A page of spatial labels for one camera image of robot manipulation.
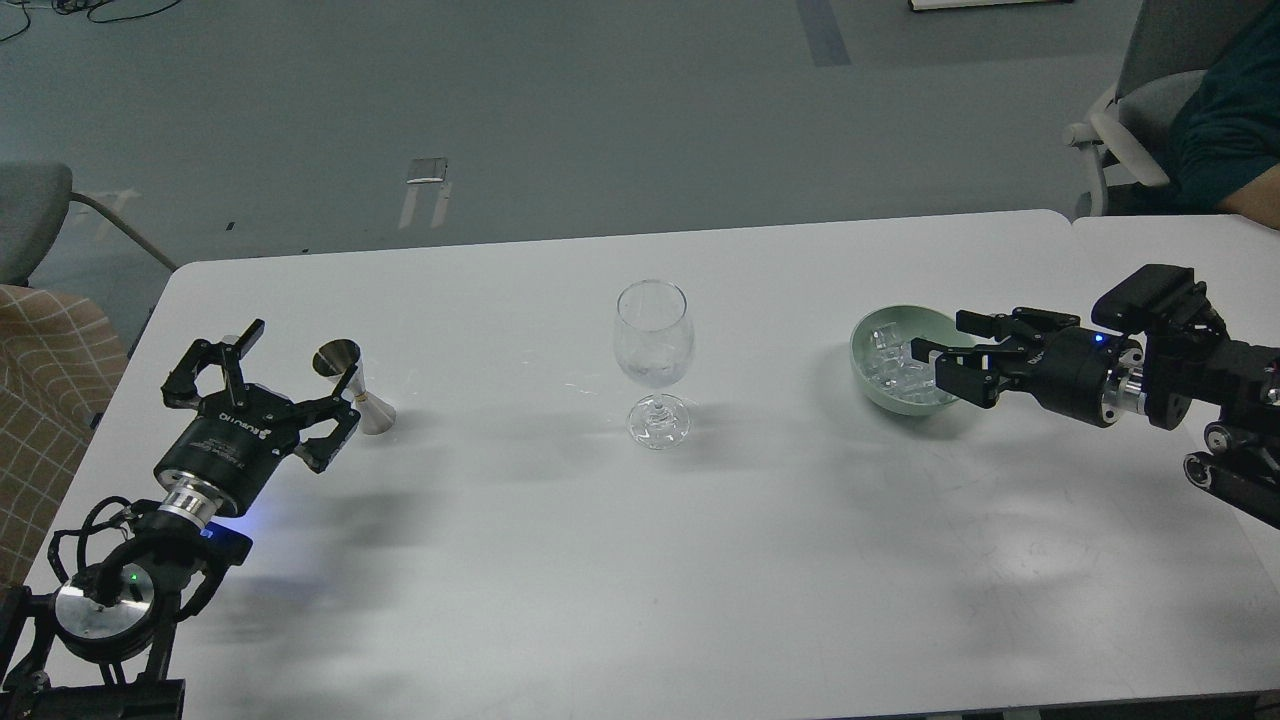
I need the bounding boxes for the pile of clear ice cubes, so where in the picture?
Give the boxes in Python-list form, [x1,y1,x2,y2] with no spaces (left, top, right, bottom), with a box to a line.
[867,323,957,405]

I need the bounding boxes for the metal floor plate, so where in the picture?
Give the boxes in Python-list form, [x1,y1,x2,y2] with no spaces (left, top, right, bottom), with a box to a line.
[404,158,449,184]

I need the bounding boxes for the grey chair left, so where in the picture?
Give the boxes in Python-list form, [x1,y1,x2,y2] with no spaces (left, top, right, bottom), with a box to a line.
[1,161,179,287]

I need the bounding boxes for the steel double jigger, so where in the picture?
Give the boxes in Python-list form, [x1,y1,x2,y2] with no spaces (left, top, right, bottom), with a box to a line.
[312,340,397,436]

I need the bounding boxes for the person in teal sweater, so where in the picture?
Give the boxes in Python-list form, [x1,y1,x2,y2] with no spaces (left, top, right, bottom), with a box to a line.
[1165,3,1279,229]

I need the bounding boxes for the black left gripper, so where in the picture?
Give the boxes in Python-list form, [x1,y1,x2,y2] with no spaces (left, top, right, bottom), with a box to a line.
[154,319,360,518]

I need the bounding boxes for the beige checked cushion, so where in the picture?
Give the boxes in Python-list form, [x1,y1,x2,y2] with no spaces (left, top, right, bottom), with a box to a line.
[1,284,127,589]

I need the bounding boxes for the green bowl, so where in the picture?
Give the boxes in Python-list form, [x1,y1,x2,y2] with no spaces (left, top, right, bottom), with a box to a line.
[849,305,977,416]

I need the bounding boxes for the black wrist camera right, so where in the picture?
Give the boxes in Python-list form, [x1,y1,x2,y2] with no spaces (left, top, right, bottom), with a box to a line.
[1091,264,1228,334]

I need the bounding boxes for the grey office chair right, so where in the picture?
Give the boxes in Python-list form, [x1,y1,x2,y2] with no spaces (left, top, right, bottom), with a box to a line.
[1064,1,1268,217]

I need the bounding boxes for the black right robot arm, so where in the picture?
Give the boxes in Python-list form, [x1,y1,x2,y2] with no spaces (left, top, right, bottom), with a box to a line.
[910,307,1277,527]

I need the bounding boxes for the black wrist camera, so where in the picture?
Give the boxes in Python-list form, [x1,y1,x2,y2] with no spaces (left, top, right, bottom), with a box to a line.
[200,521,253,568]
[1091,264,1228,334]

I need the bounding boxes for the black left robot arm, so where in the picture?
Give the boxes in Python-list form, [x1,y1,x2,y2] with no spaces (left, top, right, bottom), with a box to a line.
[3,320,367,719]

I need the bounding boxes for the clear wine glass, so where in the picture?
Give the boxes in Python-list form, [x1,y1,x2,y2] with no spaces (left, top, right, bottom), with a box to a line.
[613,279,695,450]

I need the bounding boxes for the black floor cables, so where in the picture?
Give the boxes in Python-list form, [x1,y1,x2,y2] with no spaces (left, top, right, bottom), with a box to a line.
[0,0,180,41]

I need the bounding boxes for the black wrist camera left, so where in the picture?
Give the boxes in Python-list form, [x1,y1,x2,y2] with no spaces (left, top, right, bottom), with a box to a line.
[200,521,253,568]

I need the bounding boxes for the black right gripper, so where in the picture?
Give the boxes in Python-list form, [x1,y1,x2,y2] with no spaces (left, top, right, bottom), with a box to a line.
[910,307,1140,427]

